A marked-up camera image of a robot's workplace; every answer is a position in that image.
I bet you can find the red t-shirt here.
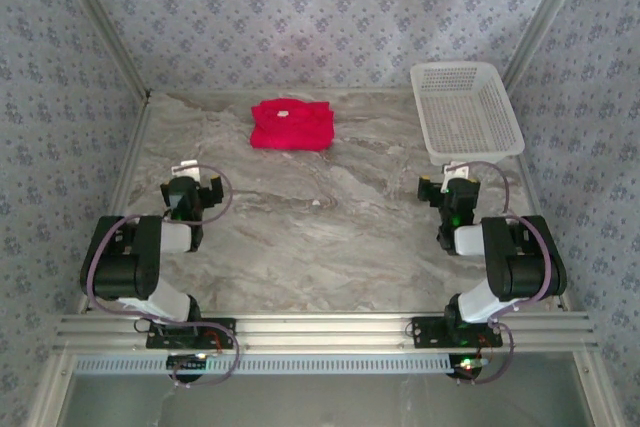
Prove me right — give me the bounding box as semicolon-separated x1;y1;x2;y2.
249;99;335;152

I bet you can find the white perforated plastic basket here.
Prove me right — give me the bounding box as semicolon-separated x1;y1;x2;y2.
409;60;526;167

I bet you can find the black controller board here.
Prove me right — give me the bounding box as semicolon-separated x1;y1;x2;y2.
166;353;209;382
449;354;489;381

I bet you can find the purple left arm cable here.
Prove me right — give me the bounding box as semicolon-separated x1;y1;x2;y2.
82;164;241;391

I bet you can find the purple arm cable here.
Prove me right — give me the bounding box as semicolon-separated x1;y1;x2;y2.
82;164;241;391
462;160;564;388

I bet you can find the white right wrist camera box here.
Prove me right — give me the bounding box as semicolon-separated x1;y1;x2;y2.
443;161;471;181

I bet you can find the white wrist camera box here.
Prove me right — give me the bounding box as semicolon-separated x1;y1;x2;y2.
172;160;201;179
443;161;471;181

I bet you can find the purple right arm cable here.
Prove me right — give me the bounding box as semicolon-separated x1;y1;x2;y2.
462;160;564;388

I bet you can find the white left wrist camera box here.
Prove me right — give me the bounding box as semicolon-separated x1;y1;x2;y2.
172;160;201;179

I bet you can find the aluminium table side rail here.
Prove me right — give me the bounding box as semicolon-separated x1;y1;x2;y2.
79;94;154;316
514;154;574;313

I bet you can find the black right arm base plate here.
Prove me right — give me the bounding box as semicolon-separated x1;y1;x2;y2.
412;316;504;348

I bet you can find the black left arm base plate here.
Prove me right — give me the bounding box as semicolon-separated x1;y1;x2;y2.
145;316;237;349

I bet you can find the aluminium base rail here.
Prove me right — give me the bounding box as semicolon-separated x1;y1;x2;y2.
53;311;600;352

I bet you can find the aluminium upright frame post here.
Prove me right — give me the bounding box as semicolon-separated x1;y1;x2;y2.
499;0;596;93
49;0;153;98

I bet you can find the grey slotted cable duct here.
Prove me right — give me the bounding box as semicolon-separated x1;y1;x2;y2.
73;352;454;377

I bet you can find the aluminium frame leg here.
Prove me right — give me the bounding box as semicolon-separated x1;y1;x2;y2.
572;351;621;427
24;351;76;427

